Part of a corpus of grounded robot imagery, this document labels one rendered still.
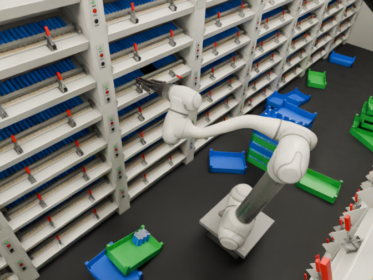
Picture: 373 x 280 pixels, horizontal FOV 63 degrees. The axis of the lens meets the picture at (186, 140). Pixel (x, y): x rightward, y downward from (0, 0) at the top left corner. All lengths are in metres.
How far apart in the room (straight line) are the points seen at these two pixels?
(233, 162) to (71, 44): 1.72
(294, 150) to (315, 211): 1.28
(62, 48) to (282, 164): 1.02
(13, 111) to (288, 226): 1.87
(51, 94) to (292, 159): 1.06
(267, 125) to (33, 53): 1.03
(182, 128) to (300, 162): 0.55
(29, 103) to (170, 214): 1.28
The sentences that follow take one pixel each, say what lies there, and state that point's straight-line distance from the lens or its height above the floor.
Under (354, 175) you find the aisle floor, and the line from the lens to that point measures 2.96.
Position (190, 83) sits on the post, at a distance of 2.11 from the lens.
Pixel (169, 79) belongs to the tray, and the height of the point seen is 0.91.
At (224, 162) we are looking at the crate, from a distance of 2.66.
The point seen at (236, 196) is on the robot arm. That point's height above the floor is 0.48.
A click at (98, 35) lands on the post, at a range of 1.48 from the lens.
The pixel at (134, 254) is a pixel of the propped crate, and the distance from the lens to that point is 2.08.
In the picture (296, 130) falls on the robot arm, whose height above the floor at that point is 1.04.
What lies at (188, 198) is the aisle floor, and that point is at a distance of 2.38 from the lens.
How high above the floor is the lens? 1.88
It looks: 42 degrees down
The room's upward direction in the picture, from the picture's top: 3 degrees clockwise
